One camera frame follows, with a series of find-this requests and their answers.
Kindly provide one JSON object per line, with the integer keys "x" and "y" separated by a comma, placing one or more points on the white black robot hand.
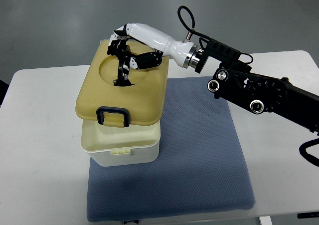
{"x": 184, "y": 53}

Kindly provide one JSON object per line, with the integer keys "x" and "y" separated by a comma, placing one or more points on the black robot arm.
{"x": 234, "y": 82}

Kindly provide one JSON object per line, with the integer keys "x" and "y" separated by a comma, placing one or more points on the white storage box base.
{"x": 112, "y": 146}

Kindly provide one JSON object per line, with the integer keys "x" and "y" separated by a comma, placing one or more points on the blue foam mat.
{"x": 200, "y": 167}

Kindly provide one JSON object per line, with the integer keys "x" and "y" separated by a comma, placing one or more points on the black table control panel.
{"x": 308, "y": 215}

